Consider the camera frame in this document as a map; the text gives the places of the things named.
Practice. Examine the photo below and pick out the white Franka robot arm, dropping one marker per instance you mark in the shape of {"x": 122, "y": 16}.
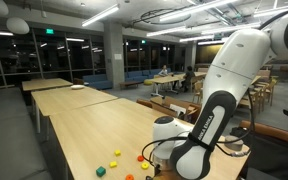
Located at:
{"x": 234, "y": 70}

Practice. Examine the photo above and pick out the yellow round pouf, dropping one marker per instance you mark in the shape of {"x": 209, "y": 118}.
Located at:
{"x": 147, "y": 81}

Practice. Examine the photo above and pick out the brown wooden chair back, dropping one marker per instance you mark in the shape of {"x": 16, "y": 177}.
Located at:
{"x": 144, "y": 102}

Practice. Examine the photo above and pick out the blue sofa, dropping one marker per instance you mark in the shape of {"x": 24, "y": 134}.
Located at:
{"x": 97, "y": 81}
{"x": 144, "y": 73}

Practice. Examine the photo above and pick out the low wooden bench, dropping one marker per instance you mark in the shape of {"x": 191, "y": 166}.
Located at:
{"x": 129, "y": 82}

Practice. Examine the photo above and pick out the light wooden dining table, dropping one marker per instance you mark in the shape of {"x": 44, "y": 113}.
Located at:
{"x": 164, "y": 79}

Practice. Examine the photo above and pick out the open brown cardboard box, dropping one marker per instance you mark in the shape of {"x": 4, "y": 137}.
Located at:
{"x": 164, "y": 106}

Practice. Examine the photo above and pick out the seated person white shirt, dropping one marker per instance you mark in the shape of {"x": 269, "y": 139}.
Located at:
{"x": 164, "y": 70}

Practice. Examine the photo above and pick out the seated person dark shirt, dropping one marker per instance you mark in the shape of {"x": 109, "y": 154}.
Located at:
{"x": 188, "y": 76}

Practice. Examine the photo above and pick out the gray concrete column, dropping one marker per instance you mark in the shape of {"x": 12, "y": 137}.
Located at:
{"x": 114, "y": 53}

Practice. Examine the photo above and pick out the long ceiling light strip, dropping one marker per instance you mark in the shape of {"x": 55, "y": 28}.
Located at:
{"x": 165, "y": 30}
{"x": 197, "y": 37}
{"x": 100, "y": 14}
{"x": 274, "y": 9}
{"x": 192, "y": 10}

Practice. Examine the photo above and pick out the white plate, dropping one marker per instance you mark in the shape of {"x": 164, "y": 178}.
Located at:
{"x": 77, "y": 87}

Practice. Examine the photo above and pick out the yellow cube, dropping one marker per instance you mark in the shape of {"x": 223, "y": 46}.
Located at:
{"x": 113, "y": 165}
{"x": 117, "y": 153}

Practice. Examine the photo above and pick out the green cube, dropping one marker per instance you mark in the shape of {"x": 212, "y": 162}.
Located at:
{"x": 100, "y": 172}

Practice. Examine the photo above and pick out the wooden dining chair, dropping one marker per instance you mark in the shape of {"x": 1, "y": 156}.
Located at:
{"x": 270, "y": 90}
{"x": 250, "y": 100}

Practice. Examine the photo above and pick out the large light wooden table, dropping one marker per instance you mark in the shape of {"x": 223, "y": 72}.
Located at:
{"x": 255, "y": 80}

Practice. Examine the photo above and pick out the green exit sign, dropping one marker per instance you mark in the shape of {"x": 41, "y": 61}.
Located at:
{"x": 49, "y": 30}

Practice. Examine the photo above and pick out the gray upholstered bench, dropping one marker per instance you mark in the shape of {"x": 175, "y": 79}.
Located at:
{"x": 7, "y": 133}

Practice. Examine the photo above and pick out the black chair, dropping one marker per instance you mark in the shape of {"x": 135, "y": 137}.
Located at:
{"x": 274, "y": 160}

